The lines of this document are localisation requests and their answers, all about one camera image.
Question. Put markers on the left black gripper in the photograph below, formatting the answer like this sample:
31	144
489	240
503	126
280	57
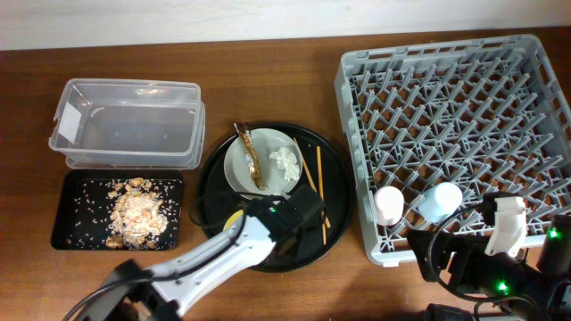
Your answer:
293	249

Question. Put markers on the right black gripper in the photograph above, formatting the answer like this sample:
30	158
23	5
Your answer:
467	248

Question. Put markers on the yellow bowl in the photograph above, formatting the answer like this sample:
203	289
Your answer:
233	219

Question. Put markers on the light blue cup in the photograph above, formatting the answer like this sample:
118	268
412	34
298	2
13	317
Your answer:
440	202

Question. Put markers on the pink cup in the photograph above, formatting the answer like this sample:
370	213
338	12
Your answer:
389	204

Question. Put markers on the food scraps and rice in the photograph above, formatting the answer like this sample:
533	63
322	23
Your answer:
136	221

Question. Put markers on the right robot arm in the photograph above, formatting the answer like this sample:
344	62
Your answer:
552	300

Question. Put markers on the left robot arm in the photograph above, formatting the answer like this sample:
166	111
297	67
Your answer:
166	291

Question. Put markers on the wooden chopstick left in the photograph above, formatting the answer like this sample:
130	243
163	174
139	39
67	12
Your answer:
308	171

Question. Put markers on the wooden chopstick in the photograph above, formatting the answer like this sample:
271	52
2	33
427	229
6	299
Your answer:
321	194
308	171

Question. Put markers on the crumpled white napkin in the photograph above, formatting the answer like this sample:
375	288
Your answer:
286	160

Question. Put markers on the round black serving tray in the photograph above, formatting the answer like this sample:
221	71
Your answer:
339	196

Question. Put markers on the wooden chopstick right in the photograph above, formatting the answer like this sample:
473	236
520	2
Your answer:
321	194

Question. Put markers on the grey round plate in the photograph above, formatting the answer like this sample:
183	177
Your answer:
265	141

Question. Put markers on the brown snack wrapper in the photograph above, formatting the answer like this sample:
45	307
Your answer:
252	161

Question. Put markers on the black rectangular tray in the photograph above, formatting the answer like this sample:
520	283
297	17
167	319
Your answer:
84	216

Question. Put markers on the clear plastic bin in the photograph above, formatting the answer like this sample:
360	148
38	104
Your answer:
122	123

